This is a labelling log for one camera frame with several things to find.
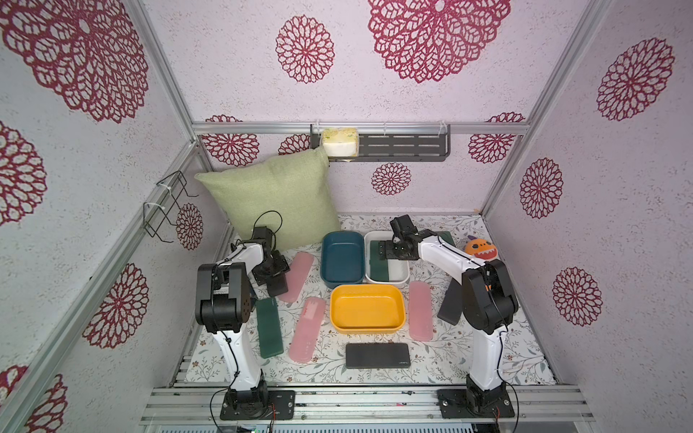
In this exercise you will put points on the dark teal storage box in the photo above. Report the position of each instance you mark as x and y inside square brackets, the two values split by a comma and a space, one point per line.
[343, 259]

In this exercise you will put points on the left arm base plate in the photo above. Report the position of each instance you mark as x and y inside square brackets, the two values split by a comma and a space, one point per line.
[258, 405]

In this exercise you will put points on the light green pillow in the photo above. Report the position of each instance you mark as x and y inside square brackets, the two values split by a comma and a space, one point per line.
[289, 193]

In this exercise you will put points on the black wire wall rack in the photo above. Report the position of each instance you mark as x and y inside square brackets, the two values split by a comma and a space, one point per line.
[156, 213]

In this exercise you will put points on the dark wall shelf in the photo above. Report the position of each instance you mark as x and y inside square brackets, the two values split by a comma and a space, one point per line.
[392, 142]

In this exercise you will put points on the yellow white sponge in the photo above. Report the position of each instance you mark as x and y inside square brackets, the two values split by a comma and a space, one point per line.
[340, 142]

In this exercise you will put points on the black pencil case front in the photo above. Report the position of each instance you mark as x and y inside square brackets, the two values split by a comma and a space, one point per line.
[377, 356]

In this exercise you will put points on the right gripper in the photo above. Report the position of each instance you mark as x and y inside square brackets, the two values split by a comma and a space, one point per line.
[384, 251]

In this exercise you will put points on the white storage box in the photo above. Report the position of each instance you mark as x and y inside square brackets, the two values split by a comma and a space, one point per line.
[399, 271]

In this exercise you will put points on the yellow storage box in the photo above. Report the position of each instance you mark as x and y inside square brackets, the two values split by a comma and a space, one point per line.
[367, 309]

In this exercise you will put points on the orange shark plush toy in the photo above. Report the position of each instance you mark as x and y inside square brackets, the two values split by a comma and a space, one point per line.
[481, 249]

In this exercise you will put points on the floral table mat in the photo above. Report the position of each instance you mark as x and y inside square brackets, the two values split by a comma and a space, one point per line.
[443, 360]

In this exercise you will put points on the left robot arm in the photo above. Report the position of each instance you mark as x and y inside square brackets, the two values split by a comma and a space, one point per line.
[225, 300]

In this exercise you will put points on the pink pencil case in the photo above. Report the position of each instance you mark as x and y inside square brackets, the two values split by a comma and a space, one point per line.
[297, 276]
[307, 331]
[420, 312]

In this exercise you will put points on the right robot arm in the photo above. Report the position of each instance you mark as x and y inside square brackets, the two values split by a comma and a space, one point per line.
[488, 303]

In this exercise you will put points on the green pencil case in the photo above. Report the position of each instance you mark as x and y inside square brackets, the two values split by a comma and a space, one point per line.
[269, 330]
[379, 268]
[447, 237]

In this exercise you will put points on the black pencil case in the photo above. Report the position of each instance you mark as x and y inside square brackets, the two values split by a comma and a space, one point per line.
[277, 285]
[377, 356]
[451, 308]

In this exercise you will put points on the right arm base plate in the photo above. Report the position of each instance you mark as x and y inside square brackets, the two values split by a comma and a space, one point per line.
[473, 403]

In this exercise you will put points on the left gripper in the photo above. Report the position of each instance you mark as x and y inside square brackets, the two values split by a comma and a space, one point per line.
[281, 266]

